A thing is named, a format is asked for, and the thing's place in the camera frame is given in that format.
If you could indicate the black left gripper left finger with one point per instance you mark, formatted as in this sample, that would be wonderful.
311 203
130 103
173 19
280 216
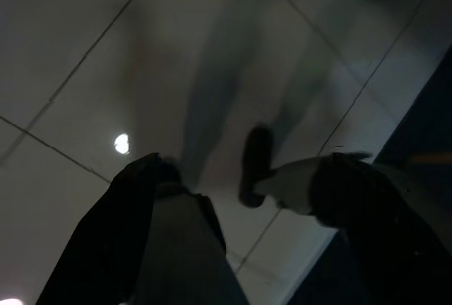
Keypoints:
106 241

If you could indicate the silver robot left leg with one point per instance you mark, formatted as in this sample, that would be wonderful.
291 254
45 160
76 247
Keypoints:
289 185

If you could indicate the black robot left foot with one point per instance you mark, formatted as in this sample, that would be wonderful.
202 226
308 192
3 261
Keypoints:
256 167

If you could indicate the black floor mat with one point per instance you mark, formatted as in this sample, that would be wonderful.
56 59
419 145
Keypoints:
423 114

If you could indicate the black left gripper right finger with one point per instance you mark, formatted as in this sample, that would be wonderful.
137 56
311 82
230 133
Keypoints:
388 241

